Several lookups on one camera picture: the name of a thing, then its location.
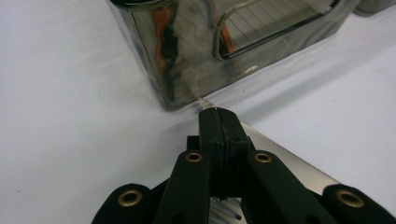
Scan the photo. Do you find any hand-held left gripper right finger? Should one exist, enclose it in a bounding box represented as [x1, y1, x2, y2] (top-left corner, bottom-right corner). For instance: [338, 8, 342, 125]
[214, 106, 255, 201]

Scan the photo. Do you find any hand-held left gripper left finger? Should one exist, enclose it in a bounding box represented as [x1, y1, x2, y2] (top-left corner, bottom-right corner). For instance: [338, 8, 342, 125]
[186, 106, 225, 200]

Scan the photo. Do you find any black chopstick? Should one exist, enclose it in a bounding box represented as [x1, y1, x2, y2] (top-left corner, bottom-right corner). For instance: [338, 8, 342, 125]
[163, 24, 181, 97]

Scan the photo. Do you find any metal table knife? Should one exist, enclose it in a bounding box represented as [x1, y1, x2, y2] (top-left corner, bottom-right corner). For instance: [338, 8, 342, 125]
[197, 96, 341, 196]

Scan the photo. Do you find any translucent grey plastic bin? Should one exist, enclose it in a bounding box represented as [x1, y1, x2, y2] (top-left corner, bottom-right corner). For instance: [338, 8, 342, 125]
[106, 0, 362, 111]
[353, 0, 396, 17]

